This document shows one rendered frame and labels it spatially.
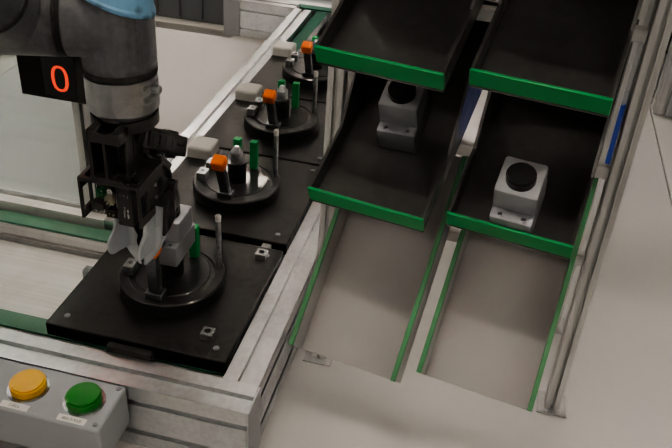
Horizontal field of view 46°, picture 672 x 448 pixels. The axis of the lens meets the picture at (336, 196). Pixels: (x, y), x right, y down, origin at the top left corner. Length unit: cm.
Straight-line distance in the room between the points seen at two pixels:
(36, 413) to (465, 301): 50
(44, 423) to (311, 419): 33
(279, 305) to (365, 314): 17
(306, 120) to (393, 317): 61
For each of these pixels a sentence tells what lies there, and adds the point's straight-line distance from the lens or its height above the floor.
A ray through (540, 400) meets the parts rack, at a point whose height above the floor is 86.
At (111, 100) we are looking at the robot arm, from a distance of 83.
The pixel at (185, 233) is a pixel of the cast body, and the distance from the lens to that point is 104.
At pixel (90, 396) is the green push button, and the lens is 96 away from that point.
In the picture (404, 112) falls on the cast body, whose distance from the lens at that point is 85.
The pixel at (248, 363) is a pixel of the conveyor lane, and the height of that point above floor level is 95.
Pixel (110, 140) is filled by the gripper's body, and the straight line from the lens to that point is 83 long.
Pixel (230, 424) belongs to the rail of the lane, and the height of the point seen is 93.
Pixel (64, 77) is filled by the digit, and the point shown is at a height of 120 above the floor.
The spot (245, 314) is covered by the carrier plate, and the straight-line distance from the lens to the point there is 104.
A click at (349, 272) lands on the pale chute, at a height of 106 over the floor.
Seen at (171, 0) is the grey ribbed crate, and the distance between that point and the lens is 304.
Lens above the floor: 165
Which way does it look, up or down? 32 degrees down
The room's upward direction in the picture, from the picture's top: 4 degrees clockwise
